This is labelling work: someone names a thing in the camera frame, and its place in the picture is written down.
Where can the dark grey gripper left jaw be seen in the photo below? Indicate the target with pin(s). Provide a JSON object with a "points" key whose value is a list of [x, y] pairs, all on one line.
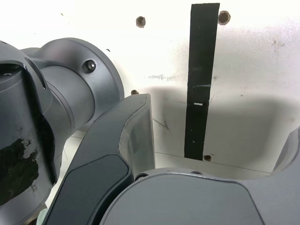
{"points": [[103, 140]]}

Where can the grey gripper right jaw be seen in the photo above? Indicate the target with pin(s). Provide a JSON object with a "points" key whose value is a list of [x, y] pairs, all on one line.
{"points": [[187, 201]]}

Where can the black tape strip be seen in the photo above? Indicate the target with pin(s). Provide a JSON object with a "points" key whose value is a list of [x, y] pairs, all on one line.
{"points": [[201, 47]]}

